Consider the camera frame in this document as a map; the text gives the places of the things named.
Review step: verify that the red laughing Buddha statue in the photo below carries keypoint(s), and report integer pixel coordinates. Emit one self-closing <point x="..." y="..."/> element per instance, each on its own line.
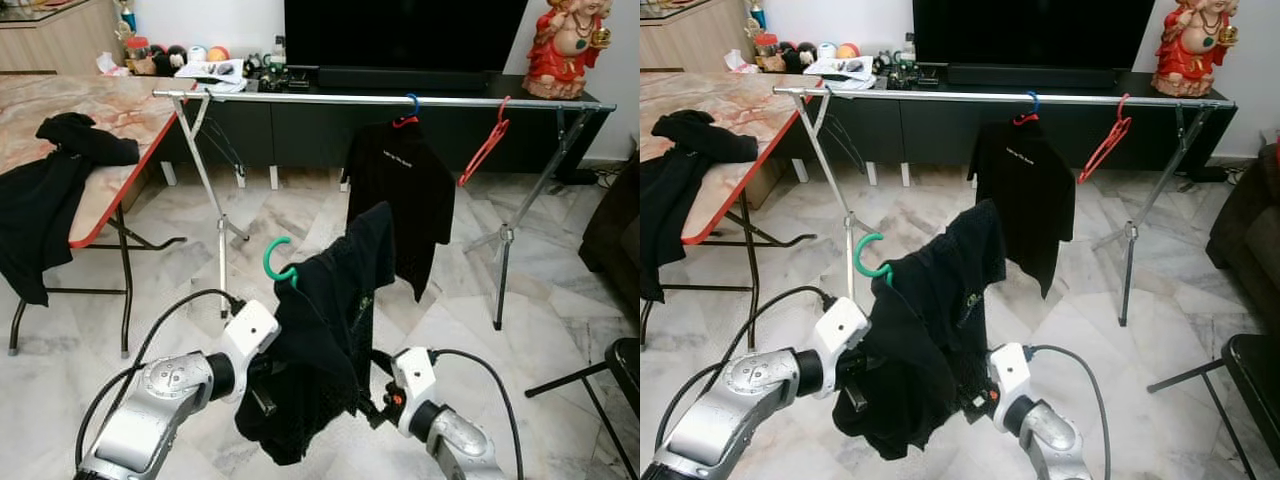
<point x="565" y="55"/>
<point x="1190" y="55"/>

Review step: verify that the white blue ball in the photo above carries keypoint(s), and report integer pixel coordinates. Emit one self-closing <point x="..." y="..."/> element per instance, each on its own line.
<point x="198" y="54"/>
<point x="829" y="51"/>

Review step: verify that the green plastic hanger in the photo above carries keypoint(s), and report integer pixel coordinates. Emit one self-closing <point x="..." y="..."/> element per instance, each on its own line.
<point x="858" y="255"/>
<point x="266" y="258"/>

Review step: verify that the marble folding table red edge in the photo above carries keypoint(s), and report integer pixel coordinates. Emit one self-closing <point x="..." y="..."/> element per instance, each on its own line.
<point x="720" y="110"/>
<point x="90" y="110"/>

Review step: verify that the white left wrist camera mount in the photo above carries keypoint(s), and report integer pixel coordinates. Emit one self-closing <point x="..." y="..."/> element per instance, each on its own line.
<point x="843" y="325"/>
<point x="248" y="328"/>

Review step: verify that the black knit garment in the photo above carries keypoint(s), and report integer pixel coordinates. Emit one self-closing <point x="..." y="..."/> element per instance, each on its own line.
<point x="680" y="200"/>
<point x="40" y="210"/>

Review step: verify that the blue plastic hanger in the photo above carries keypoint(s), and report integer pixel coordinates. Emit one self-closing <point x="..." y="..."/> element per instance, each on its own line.
<point x="415" y="102"/>
<point x="1035" y="100"/>

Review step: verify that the black red plush toy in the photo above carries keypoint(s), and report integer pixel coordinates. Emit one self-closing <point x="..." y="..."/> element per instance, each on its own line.
<point x="788" y="58"/>
<point x="159" y="60"/>

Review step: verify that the white paper stack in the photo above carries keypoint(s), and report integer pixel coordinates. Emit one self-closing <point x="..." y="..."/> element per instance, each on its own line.
<point x="212" y="73"/>
<point x="840" y="70"/>

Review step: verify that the orange ball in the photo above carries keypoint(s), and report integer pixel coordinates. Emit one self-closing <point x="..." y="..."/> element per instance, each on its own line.
<point x="218" y="54"/>
<point x="849" y="51"/>

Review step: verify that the white tissue box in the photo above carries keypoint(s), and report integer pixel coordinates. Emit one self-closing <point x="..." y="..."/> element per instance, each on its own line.
<point x="112" y="65"/>
<point x="741" y="63"/>

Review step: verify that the black television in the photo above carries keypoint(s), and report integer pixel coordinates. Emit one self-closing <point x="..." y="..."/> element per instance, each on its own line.
<point x="400" y="30"/>
<point x="1030" y="30"/>

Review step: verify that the black white plush toy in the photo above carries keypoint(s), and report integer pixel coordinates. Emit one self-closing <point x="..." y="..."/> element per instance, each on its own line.
<point x="177" y="58"/>
<point x="807" y="56"/>

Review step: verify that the blue gold trophy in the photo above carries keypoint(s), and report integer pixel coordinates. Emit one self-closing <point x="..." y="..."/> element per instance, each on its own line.
<point x="127" y="15"/>
<point x="756" y="14"/>

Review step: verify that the small white bottle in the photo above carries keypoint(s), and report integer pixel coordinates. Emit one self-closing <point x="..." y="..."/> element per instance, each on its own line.
<point x="278" y="52"/>
<point x="909" y="50"/>

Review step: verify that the light wooden sideboard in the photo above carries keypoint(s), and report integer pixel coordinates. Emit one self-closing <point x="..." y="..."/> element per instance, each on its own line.
<point x="690" y="45"/>
<point x="60" y="45"/>

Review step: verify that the silver clothes rack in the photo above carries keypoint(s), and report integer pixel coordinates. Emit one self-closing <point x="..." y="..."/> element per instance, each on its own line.
<point x="330" y="97"/>
<point x="950" y="96"/>

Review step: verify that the black soundbar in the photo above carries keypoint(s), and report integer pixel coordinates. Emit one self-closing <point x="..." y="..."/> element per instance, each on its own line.
<point x="1030" y="77"/>
<point x="400" y="79"/>

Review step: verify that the black TV cabinet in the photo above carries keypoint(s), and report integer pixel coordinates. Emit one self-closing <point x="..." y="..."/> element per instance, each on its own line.
<point x="1100" y="135"/>
<point x="480" y="140"/>

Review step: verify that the red plastic hanger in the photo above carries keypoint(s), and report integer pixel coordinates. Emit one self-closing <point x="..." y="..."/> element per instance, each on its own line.
<point x="1108" y="146"/>
<point x="488" y="148"/>

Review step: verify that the dark brown sofa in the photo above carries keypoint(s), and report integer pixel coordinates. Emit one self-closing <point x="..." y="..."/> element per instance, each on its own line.
<point x="615" y="240"/>
<point x="1250" y="240"/>

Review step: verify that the black printed T-shirt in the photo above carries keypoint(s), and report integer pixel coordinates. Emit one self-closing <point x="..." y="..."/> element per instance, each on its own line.
<point x="1020" y="190"/>
<point x="400" y="190"/>

